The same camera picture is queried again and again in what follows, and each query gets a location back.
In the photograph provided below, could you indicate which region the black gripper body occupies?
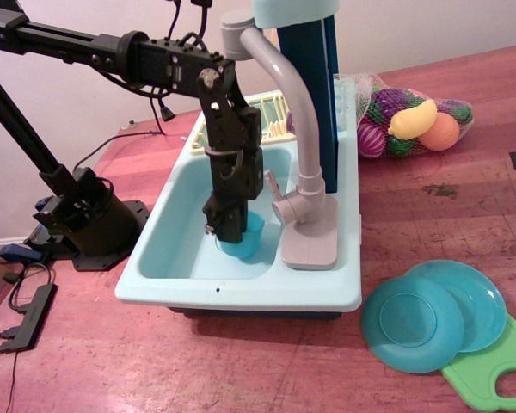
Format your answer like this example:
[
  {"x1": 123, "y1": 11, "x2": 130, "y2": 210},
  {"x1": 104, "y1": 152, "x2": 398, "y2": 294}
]
[{"x1": 208, "y1": 148, "x2": 263, "y2": 200}]

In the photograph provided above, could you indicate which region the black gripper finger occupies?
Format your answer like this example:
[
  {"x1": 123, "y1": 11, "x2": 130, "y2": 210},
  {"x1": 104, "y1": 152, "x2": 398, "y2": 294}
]
[{"x1": 202, "y1": 195, "x2": 248, "y2": 243}]

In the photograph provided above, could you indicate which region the teal plastic cup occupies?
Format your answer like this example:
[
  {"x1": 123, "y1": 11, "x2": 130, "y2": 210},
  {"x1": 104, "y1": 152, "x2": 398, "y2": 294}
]
[{"x1": 216, "y1": 211, "x2": 265, "y2": 258}]

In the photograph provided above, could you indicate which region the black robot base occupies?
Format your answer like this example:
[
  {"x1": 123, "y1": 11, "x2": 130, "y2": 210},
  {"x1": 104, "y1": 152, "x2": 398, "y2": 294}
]
[{"x1": 24, "y1": 164, "x2": 150, "y2": 272}]

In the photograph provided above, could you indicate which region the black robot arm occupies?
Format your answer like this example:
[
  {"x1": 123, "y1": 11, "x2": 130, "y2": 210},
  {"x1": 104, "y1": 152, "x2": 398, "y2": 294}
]
[{"x1": 0, "y1": 1, "x2": 263, "y2": 246}]

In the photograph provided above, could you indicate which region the yellow dish rack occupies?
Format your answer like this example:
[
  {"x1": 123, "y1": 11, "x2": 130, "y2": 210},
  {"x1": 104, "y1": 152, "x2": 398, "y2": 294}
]
[{"x1": 187, "y1": 90, "x2": 296, "y2": 155}]

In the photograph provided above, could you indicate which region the light blue toy sink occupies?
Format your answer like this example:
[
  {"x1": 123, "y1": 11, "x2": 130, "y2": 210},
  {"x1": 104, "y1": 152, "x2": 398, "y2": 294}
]
[{"x1": 114, "y1": 78, "x2": 361, "y2": 313}]

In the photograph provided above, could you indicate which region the grey toy faucet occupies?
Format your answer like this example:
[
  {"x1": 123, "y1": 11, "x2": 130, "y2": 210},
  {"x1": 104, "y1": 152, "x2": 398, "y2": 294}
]
[{"x1": 221, "y1": 9, "x2": 338, "y2": 270}]

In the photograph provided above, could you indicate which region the dark blue water tower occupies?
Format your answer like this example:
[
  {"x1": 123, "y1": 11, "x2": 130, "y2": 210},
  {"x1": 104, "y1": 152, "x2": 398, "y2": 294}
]
[{"x1": 251, "y1": 0, "x2": 341, "y2": 194}]

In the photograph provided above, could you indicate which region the mesh bag of toy fruit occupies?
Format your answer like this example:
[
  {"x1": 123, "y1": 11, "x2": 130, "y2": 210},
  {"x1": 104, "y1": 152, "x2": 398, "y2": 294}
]
[{"x1": 334, "y1": 73, "x2": 474, "y2": 159}]

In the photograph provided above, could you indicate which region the yellow toy banana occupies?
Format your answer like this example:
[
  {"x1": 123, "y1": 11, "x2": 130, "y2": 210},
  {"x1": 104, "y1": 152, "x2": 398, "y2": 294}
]
[{"x1": 388, "y1": 100, "x2": 438, "y2": 140}]

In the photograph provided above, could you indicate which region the orange toy fruit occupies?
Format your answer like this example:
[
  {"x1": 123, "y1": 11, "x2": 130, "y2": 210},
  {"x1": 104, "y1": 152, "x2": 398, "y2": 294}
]
[{"x1": 419, "y1": 113, "x2": 459, "y2": 151}]

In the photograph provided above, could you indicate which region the blue clamp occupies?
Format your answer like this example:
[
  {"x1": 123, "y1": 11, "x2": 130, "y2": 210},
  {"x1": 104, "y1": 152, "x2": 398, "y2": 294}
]
[{"x1": 0, "y1": 243, "x2": 46, "y2": 263}]

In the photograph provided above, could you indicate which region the black usb hub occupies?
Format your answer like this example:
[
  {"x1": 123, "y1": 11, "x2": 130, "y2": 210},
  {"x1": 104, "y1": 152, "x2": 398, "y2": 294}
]
[{"x1": 0, "y1": 283, "x2": 58, "y2": 354}]

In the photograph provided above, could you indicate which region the front teal plate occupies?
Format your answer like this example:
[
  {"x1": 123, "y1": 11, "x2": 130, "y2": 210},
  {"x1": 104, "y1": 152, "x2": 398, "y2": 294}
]
[{"x1": 361, "y1": 276, "x2": 464, "y2": 373}]

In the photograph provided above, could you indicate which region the teal plate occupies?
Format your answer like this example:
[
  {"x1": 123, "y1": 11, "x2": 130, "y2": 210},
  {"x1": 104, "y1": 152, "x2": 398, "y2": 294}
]
[
  {"x1": 361, "y1": 276, "x2": 464, "y2": 373},
  {"x1": 405, "y1": 260, "x2": 507, "y2": 353}
]

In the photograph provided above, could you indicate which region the rear teal plate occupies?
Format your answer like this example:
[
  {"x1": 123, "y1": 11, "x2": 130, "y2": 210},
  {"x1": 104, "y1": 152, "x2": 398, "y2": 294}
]
[{"x1": 405, "y1": 260, "x2": 507, "y2": 353}]

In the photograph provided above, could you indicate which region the green cutting board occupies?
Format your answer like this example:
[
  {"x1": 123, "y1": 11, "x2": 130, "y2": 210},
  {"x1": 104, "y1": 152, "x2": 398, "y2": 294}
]
[{"x1": 440, "y1": 316, "x2": 516, "y2": 412}]

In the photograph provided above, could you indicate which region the right hanging black cable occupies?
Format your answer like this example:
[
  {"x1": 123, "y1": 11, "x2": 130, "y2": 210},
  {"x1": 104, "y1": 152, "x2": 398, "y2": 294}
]
[{"x1": 178, "y1": 0, "x2": 212, "y2": 55}]

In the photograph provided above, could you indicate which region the hanging black cable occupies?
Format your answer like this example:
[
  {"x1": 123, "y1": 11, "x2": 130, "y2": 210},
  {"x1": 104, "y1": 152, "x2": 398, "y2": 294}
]
[
  {"x1": 178, "y1": 0, "x2": 212, "y2": 55},
  {"x1": 165, "y1": 0, "x2": 182, "y2": 42}
]

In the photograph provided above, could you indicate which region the left hanging black cable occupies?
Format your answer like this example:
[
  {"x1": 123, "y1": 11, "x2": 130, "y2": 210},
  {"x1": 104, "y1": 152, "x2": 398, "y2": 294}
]
[{"x1": 165, "y1": 0, "x2": 182, "y2": 42}]

